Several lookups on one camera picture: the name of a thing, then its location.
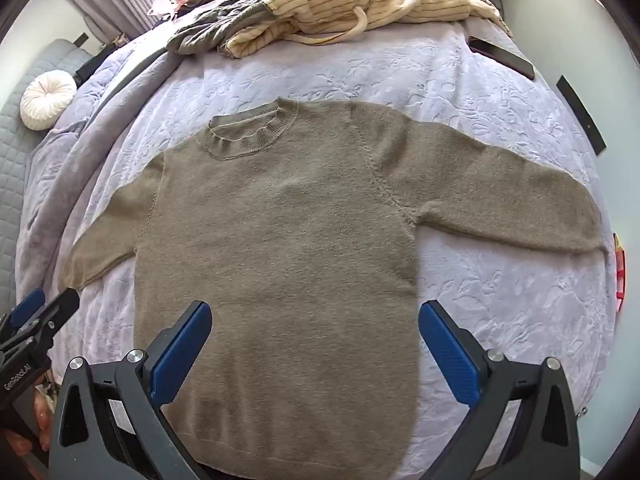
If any cream striped garment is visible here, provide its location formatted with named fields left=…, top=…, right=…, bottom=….
left=220, top=0, right=513, bottom=61

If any brown knit sweater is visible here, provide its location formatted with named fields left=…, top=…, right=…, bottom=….
left=59, top=97, right=608, bottom=473

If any black phone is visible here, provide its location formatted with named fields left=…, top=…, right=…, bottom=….
left=467, top=35, right=536, bottom=81

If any lavender embossed blanket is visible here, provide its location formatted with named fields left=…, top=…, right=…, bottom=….
left=12, top=20, right=618, bottom=480

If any grey knit garment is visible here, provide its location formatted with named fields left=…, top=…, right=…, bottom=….
left=165, top=2, right=273, bottom=56

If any white round pillow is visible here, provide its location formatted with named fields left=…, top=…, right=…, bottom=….
left=20, top=71, right=78, bottom=132

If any grey quilted mattress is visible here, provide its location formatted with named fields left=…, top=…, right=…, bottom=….
left=0, top=37, right=93, bottom=311

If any red and white object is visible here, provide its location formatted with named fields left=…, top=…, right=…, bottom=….
left=612, top=232, right=628, bottom=313

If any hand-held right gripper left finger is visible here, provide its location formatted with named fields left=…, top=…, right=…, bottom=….
left=50, top=300, right=213, bottom=480

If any black flat strip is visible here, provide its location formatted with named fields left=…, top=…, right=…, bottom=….
left=556, top=75, right=608, bottom=156

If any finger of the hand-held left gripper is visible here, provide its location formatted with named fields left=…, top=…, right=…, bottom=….
left=17, top=287, right=81, bottom=357
left=9, top=287, right=47, bottom=332

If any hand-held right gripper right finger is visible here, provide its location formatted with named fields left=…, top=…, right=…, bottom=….
left=419, top=300, right=581, bottom=480

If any person's left hand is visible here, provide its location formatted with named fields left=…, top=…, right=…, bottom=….
left=0, top=389, right=56, bottom=461

